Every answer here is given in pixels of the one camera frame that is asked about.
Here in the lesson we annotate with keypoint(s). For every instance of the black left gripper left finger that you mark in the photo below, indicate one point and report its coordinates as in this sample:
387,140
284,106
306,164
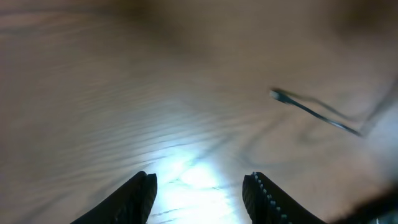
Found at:
129,204

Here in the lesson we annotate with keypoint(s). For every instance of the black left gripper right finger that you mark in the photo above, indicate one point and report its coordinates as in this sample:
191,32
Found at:
267,203

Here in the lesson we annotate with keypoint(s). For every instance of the black USB cable blue plug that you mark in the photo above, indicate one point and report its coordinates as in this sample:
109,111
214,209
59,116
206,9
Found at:
368,122

